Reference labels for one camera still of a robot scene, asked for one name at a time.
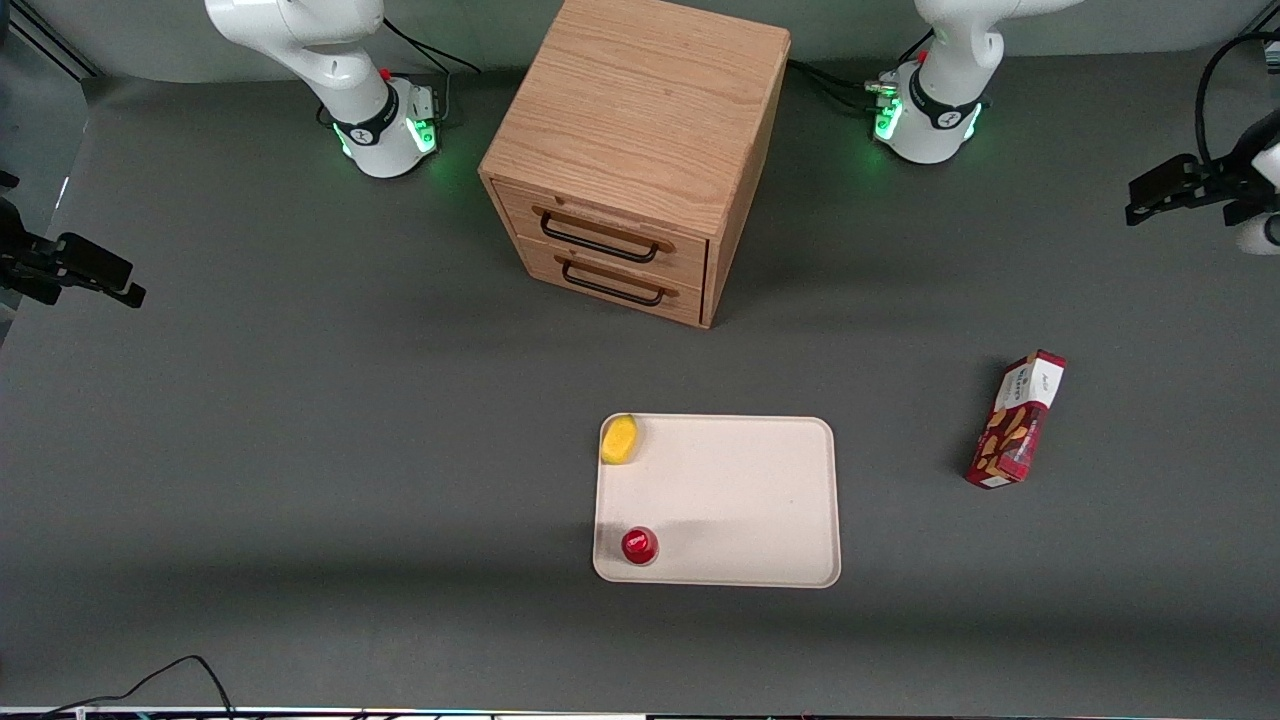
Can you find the beige rectangular tray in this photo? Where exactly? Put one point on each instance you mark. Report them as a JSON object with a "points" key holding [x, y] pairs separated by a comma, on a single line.
{"points": [[730, 500]]}

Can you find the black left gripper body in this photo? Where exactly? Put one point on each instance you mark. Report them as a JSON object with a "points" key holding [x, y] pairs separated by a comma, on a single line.
{"points": [[1222, 184]]}

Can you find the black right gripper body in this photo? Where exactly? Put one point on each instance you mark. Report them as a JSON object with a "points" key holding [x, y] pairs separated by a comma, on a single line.
{"points": [[22, 256]]}

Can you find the red cookie box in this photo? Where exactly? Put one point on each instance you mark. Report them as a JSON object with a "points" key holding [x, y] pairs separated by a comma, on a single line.
{"points": [[1014, 420]]}

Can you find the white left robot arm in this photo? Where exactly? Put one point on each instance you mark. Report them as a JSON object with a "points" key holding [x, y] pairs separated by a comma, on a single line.
{"points": [[935, 125]]}

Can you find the wooden drawer front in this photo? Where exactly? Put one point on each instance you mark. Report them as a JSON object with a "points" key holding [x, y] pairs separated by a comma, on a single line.
{"points": [[615, 282], [600, 228]]}

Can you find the yellow lemon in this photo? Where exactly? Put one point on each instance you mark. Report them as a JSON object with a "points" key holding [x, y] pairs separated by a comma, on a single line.
{"points": [[619, 439]]}

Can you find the wooden two-drawer cabinet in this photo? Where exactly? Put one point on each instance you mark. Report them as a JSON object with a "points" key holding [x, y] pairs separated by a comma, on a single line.
{"points": [[640, 110]]}

